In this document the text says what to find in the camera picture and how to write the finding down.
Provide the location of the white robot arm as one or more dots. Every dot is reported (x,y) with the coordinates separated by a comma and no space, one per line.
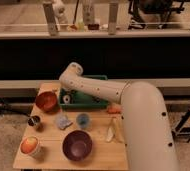
(147,131)

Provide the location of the red bowl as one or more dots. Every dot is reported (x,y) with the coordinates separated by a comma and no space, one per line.
(46,101)

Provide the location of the purple bowl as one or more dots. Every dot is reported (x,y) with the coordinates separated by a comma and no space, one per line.
(77,145)

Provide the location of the green plastic bin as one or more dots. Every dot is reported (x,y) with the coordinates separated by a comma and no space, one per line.
(80,100)

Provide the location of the orange toy carrot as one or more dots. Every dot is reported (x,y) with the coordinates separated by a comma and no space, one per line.
(114,109)

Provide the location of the white tape roll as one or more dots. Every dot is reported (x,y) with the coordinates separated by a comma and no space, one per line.
(67,99)

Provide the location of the blue plastic cup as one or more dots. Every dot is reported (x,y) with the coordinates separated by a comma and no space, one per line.
(83,120)

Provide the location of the crumpled light blue cloth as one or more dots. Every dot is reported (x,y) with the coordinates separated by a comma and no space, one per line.
(63,122)

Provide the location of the wooden table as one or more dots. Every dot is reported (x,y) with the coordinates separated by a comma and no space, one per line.
(103,157)

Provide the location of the small metal cup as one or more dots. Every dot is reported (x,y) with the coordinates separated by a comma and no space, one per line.
(35,122)

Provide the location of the black office chair base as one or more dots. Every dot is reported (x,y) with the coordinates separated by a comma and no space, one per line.
(146,14)

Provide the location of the yellow black stand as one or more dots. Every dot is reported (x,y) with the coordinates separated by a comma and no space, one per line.
(189,119)

